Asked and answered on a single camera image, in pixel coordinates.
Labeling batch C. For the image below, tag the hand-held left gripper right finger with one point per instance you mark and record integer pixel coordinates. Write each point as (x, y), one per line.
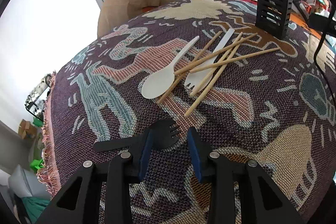
(195, 153)

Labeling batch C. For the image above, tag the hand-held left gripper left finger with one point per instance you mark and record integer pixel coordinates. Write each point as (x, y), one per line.
(145, 153)

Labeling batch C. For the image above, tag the black plastic fork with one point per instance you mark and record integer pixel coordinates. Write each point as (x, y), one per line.
(164, 137)

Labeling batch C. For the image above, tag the black slotted utensil holder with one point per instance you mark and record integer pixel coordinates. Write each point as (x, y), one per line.
(285, 16)

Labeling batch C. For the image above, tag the wooden chopstick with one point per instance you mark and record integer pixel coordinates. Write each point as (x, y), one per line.
(262, 53)
(207, 47)
(197, 100)
(195, 90)
(183, 70)

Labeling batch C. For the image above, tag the white plastic spoon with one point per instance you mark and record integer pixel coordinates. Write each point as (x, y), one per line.
(157, 82)

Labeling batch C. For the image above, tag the white plastic fork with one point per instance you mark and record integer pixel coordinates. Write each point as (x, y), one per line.
(225, 40)

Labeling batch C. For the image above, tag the red plastic basket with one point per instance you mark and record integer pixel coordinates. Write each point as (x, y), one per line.
(307, 6)

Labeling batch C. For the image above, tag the printed woven blanket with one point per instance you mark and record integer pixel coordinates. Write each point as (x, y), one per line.
(236, 108)

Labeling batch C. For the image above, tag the green bag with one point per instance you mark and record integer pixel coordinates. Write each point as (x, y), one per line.
(36, 164)

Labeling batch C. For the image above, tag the cardboard box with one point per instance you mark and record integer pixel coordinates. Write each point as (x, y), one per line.
(27, 129)

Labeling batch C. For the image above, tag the teal cloth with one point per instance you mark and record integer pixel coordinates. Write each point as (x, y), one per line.
(36, 209)

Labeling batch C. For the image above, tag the grey chair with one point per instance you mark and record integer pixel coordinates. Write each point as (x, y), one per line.
(23, 183)

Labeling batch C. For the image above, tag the patterned folding rack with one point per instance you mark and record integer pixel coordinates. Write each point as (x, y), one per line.
(36, 90)

